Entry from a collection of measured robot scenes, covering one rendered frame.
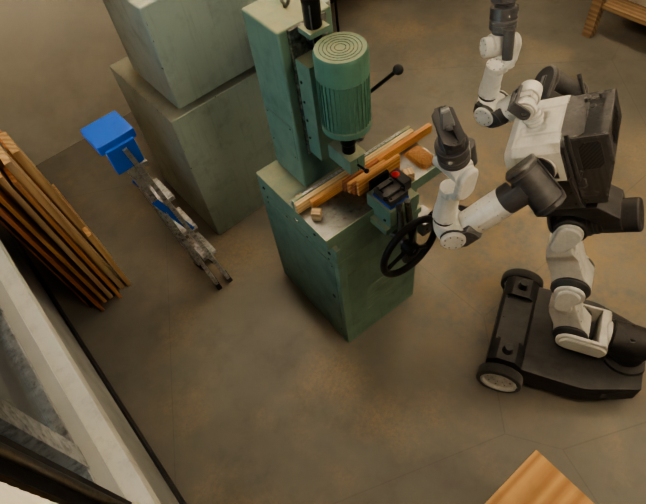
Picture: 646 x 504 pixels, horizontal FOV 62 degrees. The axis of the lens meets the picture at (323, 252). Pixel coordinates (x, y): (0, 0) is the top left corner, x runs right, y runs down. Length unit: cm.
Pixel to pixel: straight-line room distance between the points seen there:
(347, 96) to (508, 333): 138
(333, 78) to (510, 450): 175
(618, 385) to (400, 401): 93
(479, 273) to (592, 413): 85
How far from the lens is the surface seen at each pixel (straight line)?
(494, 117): 207
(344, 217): 204
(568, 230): 196
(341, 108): 179
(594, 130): 167
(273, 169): 239
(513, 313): 267
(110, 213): 367
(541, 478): 206
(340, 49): 175
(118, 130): 225
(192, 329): 296
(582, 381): 263
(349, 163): 200
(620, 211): 195
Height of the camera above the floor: 248
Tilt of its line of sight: 54 degrees down
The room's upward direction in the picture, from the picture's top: 10 degrees counter-clockwise
